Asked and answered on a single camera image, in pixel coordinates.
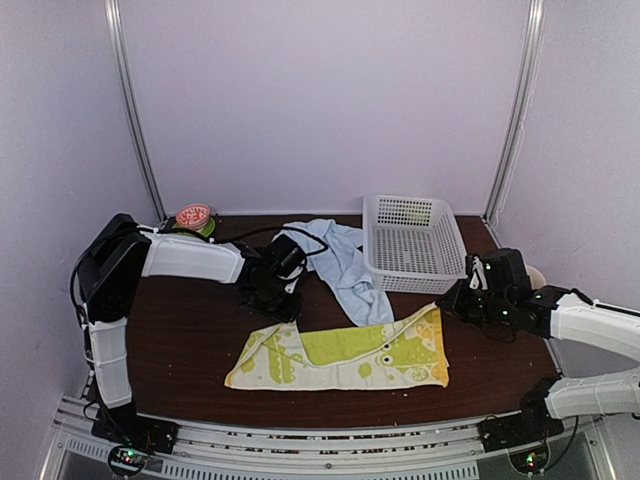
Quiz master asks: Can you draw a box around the right aluminium frame post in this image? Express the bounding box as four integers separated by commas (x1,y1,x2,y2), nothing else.
484,0,547,228

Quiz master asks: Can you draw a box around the white plastic basket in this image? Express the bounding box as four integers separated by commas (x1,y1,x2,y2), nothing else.
362,195,466,295

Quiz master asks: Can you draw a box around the aluminium frame post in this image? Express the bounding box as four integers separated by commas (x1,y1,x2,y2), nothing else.
484,0,547,228
104,0,167,222

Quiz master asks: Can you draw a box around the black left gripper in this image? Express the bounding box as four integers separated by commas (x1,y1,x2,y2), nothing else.
249,278,305,323

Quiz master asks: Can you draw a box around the green patterned towel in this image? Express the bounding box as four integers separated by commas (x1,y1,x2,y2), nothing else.
224,303,449,391

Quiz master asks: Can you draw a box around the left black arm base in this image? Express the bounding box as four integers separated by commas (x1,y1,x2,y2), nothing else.
91,401,179,454

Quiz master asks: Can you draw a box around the red patterned bowl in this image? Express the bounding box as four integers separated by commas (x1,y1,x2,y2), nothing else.
176,204,211,231

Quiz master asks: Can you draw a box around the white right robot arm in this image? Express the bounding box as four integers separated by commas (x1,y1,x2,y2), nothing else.
436,248,639,442

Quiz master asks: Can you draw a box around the beige patterned mug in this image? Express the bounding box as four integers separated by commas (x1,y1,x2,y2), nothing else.
525,265,546,290

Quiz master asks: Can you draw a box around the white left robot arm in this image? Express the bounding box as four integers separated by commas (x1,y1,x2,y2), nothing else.
70,213,306,444

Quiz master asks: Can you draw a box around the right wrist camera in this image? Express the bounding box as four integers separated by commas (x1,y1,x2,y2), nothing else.
465,254,489,290

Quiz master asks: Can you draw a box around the green plate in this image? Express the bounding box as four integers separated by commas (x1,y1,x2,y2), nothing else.
171,216,215,237

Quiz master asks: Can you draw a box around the aluminium front rail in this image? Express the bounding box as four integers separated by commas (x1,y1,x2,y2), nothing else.
42,394,619,480

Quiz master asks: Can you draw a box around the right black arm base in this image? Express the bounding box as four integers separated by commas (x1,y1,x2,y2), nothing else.
478,376,564,452

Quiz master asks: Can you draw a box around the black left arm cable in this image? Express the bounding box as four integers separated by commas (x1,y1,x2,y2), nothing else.
209,225,331,276

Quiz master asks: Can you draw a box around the light blue towel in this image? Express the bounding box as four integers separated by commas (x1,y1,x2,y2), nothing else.
282,219,394,327

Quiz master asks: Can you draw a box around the left aluminium frame post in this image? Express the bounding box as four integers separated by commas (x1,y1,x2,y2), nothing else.
104,0,167,222

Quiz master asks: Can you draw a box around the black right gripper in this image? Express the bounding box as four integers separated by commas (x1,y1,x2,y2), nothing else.
435,279,512,328

